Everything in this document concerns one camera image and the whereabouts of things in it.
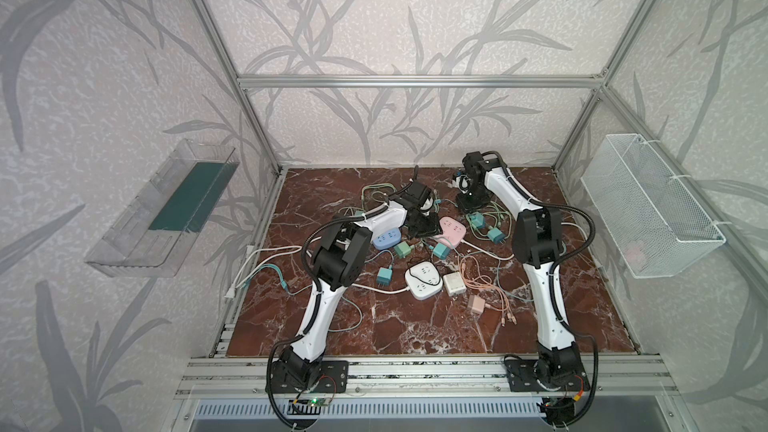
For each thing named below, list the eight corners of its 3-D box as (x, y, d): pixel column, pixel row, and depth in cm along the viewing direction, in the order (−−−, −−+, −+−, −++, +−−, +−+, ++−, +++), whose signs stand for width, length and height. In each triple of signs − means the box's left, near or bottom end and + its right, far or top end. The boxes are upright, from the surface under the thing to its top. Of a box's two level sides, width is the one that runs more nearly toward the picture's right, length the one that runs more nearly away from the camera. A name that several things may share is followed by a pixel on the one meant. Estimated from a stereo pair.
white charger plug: (448, 296, 88) (449, 293, 87) (442, 278, 92) (443, 275, 90) (466, 291, 89) (467, 288, 87) (458, 274, 93) (460, 271, 91)
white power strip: (412, 303, 87) (412, 299, 85) (402, 270, 94) (402, 265, 91) (444, 294, 89) (445, 290, 86) (433, 262, 95) (433, 257, 93)
